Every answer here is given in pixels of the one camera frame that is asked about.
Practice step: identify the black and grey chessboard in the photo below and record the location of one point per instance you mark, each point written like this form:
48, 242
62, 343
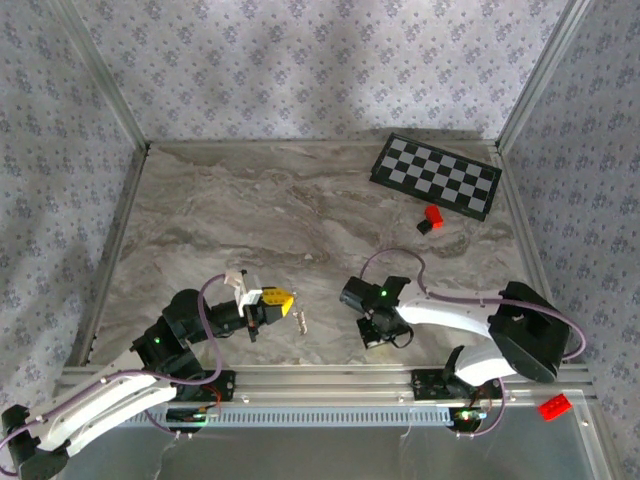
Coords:
435, 172

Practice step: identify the small red toy brick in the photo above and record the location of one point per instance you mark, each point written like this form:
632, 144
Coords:
434, 215

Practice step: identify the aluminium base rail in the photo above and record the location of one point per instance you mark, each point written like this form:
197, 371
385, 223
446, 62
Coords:
325, 382

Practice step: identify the large red toy brick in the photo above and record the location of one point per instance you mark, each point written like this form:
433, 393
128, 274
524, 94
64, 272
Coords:
555, 407

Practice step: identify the silver metal keyring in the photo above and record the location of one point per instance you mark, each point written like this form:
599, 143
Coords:
295, 300

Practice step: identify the small black circuit board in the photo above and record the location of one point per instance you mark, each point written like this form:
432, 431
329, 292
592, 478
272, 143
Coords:
192, 416
470, 416

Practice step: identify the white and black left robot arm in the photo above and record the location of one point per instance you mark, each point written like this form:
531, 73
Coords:
100, 400

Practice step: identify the aluminium frame post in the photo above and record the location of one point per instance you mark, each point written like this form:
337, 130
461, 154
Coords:
544, 75
102, 75

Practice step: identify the grey metal sheet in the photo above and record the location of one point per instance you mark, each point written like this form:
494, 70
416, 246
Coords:
325, 455

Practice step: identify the aluminium table edge rail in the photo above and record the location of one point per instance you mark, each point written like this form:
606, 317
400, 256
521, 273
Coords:
522, 225
125, 210

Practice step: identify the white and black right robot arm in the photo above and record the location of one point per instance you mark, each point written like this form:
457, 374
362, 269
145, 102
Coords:
450, 310

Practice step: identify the small black toy brick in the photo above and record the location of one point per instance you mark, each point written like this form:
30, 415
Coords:
424, 227

